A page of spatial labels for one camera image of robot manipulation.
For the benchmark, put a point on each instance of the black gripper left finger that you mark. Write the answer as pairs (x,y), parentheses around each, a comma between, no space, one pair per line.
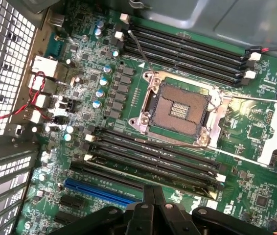
(141,220)

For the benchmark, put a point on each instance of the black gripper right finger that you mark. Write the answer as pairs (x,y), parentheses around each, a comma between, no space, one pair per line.
(170,220)

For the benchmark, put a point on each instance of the black RAM slot white latches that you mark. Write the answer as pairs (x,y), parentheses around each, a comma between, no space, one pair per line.
(190,38)
(88,157)
(185,54)
(153,156)

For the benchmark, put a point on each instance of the long blue expansion slot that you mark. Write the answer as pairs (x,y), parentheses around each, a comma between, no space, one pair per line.
(99,192)

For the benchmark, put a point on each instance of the long black expansion slot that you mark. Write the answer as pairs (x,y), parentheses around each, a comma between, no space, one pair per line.
(104,175)

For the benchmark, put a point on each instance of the short black expansion slot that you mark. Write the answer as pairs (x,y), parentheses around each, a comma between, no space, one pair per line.
(71,202)
(66,218)

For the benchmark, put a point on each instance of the green Dell motherboard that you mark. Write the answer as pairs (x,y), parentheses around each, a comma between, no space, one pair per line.
(251,183)

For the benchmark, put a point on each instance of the silver socket cover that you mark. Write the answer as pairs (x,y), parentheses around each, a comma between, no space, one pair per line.
(216,122)

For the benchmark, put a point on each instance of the CPU socket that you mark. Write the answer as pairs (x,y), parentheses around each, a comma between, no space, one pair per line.
(180,107)

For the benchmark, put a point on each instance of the thin metal locking lever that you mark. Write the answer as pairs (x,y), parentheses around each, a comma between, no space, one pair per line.
(141,50)

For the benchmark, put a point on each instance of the silver rear port block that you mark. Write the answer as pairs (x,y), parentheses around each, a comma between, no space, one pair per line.
(44,65)

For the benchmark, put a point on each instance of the blue rear port connector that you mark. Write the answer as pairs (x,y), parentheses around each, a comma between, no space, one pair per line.
(53,46)

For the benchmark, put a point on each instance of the open grey PC case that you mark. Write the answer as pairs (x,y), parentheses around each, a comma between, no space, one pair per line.
(6,49)

